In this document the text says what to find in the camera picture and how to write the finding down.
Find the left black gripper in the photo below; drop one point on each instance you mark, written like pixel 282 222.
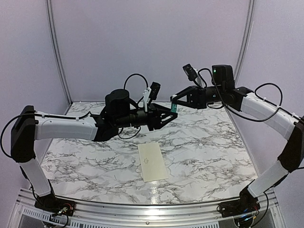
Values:
pixel 155 111

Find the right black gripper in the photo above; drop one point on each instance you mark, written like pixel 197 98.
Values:
pixel 196 97

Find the green white glue stick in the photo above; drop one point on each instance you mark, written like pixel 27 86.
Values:
pixel 173 105

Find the cream paper envelope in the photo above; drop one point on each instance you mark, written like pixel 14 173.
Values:
pixel 152 162

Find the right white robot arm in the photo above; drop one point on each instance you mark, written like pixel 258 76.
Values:
pixel 247 104

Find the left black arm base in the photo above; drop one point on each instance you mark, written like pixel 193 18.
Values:
pixel 53 204

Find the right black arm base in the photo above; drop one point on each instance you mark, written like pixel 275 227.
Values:
pixel 245 204

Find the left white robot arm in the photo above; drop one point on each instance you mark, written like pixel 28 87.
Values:
pixel 120 111

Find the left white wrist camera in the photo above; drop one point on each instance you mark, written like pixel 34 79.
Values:
pixel 150 94

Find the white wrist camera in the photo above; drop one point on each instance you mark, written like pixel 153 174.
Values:
pixel 150 94
pixel 194 76

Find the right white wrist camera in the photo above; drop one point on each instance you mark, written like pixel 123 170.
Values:
pixel 194 76

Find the front aluminium table rail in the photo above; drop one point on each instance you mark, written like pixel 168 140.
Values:
pixel 90 214

